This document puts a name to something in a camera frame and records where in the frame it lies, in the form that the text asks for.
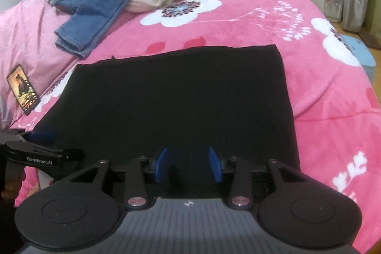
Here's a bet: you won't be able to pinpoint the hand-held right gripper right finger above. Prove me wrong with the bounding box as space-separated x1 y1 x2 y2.
208 146 308 209

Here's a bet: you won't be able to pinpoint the black t-shirt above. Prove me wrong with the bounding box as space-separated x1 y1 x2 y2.
18 45 302 204

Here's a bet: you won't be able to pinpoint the smartphone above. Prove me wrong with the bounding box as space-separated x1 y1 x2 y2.
6 64 41 116

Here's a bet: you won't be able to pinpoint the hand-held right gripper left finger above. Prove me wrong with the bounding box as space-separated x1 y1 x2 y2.
69 146 171 210

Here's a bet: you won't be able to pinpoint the pale pink quilt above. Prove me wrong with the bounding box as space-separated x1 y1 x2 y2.
0 0 90 130

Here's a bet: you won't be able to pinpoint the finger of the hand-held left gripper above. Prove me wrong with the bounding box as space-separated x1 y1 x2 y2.
28 129 58 145

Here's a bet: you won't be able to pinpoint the pink floral blanket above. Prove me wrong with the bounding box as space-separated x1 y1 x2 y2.
9 0 381 254

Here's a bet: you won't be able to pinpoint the blue plastic stool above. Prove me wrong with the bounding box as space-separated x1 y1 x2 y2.
339 34 377 76

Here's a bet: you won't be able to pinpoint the person's left hand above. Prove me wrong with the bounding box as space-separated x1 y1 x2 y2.
0 174 26 204

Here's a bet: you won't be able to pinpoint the blue jeans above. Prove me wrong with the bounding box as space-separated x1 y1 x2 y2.
54 0 141 60

